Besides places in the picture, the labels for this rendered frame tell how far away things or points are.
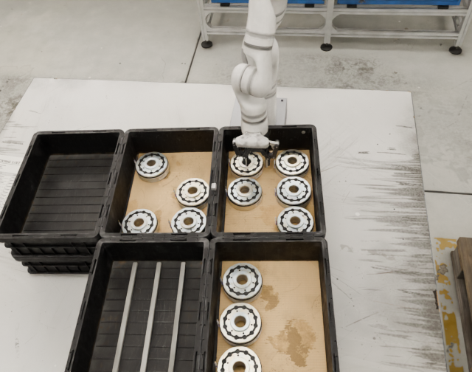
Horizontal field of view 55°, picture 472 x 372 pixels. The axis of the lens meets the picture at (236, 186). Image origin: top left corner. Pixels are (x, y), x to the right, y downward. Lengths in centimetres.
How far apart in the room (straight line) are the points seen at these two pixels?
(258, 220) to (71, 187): 61
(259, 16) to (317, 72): 201
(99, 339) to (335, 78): 228
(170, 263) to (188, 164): 35
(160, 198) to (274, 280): 44
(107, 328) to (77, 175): 54
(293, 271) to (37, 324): 75
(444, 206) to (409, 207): 95
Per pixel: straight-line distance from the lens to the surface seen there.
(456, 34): 333
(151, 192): 144
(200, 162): 149
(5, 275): 162
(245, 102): 121
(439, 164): 267
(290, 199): 134
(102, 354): 124
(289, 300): 122
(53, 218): 150
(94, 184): 152
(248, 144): 124
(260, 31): 112
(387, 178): 163
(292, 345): 118
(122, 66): 335
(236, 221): 134
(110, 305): 129
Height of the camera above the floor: 195
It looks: 53 degrees down
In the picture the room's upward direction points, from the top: 7 degrees counter-clockwise
